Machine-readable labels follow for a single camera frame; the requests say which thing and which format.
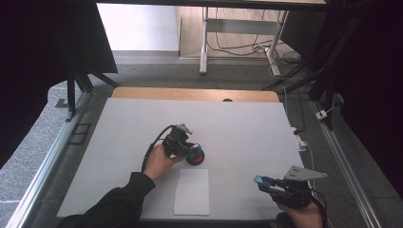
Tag black metal stand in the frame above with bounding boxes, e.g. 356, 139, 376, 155
55, 47, 122, 123

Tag blue stamp cap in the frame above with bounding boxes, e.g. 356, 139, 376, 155
253, 175, 276, 188

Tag aluminium rail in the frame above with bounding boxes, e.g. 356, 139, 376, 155
5, 91, 93, 228
309, 100, 385, 228

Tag right hand-held gripper cable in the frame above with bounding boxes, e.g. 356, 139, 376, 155
308, 188, 329, 228

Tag white plug adapter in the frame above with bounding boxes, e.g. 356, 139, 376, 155
291, 126, 308, 152

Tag white desk frame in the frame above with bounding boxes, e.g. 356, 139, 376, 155
199, 7, 290, 77

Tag white cable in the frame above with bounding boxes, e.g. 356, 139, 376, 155
304, 142, 334, 228

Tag person's right hand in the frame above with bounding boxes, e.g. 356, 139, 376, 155
278, 200, 325, 228

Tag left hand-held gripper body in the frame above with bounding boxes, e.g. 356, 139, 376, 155
162, 123, 194, 159

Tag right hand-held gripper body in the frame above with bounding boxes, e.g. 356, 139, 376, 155
269, 164, 329, 211

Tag person's left hand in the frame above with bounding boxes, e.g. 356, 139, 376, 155
143, 143, 185, 182

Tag red ink pad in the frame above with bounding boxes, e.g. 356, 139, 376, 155
185, 148, 205, 166

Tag black curtain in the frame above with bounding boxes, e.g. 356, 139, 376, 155
278, 0, 403, 199
0, 0, 119, 170

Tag large white table mat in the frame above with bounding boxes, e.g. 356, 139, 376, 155
56, 97, 306, 221

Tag white paper sheet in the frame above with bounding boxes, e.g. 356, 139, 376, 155
173, 168, 211, 217

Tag black floor cables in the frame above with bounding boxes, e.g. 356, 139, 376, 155
206, 8, 302, 66

